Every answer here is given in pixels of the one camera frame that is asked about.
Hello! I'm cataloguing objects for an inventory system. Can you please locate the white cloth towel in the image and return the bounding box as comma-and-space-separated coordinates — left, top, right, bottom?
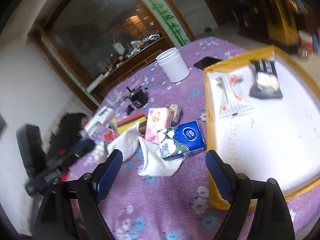
107, 123, 141, 162

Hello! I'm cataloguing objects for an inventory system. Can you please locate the long white plastic packet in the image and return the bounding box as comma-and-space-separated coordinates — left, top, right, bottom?
216, 74, 254, 118

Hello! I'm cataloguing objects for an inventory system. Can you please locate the small gold blue packet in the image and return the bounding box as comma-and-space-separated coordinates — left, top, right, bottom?
169, 103, 181, 126

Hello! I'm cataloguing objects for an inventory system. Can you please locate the white notebook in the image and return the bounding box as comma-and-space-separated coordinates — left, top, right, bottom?
84, 106, 114, 137

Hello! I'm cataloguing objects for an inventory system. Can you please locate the colourful sponge pack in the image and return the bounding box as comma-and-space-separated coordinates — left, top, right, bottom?
109, 113, 147, 135

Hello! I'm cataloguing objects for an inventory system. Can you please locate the yellow cardboard box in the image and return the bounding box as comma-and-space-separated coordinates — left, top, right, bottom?
204, 46, 319, 200

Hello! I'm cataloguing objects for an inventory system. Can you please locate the red white bucket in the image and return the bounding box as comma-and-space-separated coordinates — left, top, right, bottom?
298, 30, 313, 54

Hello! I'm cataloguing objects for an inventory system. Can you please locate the clear plastic cup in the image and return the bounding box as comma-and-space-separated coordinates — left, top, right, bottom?
105, 90, 125, 108

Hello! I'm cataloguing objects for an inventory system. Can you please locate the blue Vinda tissue pack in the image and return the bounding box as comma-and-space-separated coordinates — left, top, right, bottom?
157, 121, 206, 160

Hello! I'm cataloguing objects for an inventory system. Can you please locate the pink rose tissue pack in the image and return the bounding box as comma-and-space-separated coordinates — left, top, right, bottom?
145, 107, 172, 145

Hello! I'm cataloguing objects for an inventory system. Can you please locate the purple floral tablecloth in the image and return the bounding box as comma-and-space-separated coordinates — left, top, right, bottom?
75, 37, 319, 239

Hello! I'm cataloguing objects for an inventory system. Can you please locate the black snack packet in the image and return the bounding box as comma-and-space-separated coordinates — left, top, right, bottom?
249, 59, 283, 100

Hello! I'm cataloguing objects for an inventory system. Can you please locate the black bag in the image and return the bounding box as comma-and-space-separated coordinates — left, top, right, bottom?
46, 113, 88, 161

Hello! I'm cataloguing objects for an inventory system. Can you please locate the black smartphone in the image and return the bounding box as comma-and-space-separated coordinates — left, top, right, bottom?
194, 56, 221, 70

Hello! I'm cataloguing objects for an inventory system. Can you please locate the black round device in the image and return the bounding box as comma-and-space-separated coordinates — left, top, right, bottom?
126, 87, 149, 115

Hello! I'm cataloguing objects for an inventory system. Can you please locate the white plastic jar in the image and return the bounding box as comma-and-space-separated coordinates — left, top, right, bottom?
156, 48, 190, 83

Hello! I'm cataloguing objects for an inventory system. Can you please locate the wooden glass cabinet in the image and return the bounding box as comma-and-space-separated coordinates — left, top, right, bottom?
31, 0, 195, 110

